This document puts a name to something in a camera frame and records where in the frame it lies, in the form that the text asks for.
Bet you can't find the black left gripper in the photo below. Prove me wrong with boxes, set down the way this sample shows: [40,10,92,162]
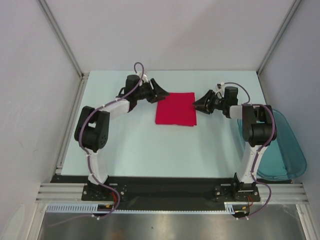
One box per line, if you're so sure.
[134,79,170,104]

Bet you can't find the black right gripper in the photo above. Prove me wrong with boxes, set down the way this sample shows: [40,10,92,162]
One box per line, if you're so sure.
[193,89,228,115]

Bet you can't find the red t shirt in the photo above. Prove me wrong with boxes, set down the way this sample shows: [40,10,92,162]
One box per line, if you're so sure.
[155,92,197,127]

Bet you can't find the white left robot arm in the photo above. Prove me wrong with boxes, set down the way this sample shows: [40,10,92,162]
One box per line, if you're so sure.
[74,73,170,200]

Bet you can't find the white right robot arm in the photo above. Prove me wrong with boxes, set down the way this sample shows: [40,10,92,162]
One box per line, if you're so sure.
[192,83,277,202]

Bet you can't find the teal plastic basin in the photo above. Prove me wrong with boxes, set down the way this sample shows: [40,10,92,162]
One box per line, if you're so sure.
[238,110,307,181]

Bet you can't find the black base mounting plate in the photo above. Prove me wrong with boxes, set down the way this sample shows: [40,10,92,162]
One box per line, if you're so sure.
[51,175,261,207]

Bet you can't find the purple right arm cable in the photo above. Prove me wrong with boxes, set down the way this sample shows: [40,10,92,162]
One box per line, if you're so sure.
[216,81,278,222]

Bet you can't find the left aluminium corner post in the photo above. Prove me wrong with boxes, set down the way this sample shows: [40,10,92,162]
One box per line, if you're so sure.
[36,0,84,79]

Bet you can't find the aluminium corner post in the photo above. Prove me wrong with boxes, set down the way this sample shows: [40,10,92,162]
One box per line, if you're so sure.
[256,0,304,78]
[36,0,84,79]

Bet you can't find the white cable duct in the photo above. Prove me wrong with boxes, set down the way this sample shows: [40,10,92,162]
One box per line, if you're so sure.
[45,202,248,215]

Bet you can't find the right aluminium corner post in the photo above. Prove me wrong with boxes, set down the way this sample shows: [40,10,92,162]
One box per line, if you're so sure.
[256,0,304,78]

